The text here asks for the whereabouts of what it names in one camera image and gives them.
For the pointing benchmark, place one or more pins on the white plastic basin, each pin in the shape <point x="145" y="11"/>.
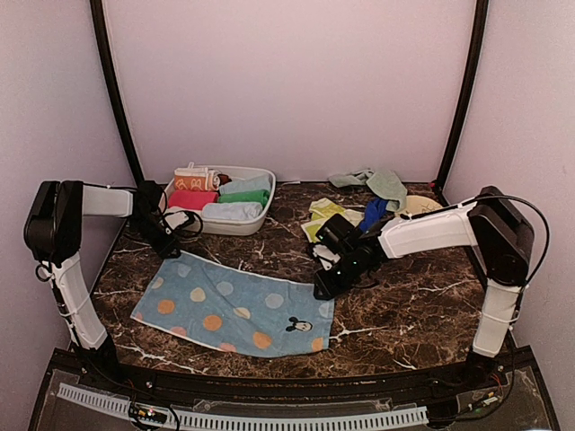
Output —
<point x="225" y="227"/>

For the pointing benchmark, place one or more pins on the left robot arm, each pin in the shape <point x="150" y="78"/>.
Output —
<point x="53" y="233"/>

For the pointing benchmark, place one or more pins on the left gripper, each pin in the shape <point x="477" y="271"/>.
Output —
<point x="163" y="248"/>

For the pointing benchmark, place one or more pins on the pink rolled towel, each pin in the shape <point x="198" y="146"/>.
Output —
<point x="192" y="200"/>

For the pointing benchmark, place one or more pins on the green rolled towel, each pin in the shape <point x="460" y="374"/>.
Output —
<point x="260" y="196"/>

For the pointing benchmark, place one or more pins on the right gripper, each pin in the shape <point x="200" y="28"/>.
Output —
<point x="328" y="287"/>

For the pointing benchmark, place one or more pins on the light blue rolled towel front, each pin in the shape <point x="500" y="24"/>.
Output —
<point x="236" y="211"/>

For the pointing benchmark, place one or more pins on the green patterned small towel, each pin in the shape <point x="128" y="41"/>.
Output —
<point x="321" y="210"/>

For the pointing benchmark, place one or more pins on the brown rolled towel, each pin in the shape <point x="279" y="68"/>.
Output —
<point x="224" y="179"/>

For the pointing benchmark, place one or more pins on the white slotted cable duct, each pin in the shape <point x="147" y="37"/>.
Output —
<point x="150" y="417"/>

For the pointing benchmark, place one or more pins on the orange bunny towel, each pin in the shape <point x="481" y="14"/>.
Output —
<point x="193" y="178"/>

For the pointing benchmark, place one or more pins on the dark blue object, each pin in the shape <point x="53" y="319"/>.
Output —
<point x="374" y="211"/>

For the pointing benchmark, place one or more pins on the blue polka dot towel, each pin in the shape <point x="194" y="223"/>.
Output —
<point x="231" y="310"/>

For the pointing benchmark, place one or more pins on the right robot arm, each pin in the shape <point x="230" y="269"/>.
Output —
<point x="489" y="222"/>

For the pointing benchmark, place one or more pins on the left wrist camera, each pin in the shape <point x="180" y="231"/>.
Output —
<point x="178" y="220"/>

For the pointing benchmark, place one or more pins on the grey green crumpled towel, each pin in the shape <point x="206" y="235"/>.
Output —
<point x="385" y="184"/>

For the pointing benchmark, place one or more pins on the light blue rolled towel back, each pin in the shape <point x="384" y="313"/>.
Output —
<point x="261" y="182"/>

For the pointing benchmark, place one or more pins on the light blue rolled towel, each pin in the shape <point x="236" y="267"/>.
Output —
<point x="261" y="182"/>
<point x="236" y="211"/>

